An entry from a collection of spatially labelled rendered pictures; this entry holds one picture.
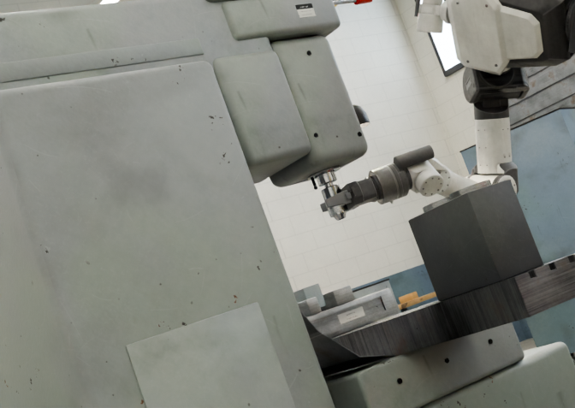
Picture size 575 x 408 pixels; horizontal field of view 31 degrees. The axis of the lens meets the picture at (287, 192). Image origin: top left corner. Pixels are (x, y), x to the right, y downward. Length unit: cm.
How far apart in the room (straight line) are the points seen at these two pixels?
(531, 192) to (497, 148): 578
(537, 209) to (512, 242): 640
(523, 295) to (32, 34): 109
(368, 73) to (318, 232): 217
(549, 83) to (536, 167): 298
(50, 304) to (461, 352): 99
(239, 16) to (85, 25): 38
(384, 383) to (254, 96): 69
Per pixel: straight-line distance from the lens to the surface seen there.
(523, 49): 255
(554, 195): 847
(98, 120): 200
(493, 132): 275
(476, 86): 271
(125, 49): 224
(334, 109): 249
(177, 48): 230
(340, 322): 265
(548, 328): 865
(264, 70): 239
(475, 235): 211
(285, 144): 234
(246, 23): 242
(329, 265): 1082
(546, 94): 1142
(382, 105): 1201
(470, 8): 254
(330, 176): 252
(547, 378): 263
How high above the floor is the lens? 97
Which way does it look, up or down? 7 degrees up
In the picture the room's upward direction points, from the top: 20 degrees counter-clockwise
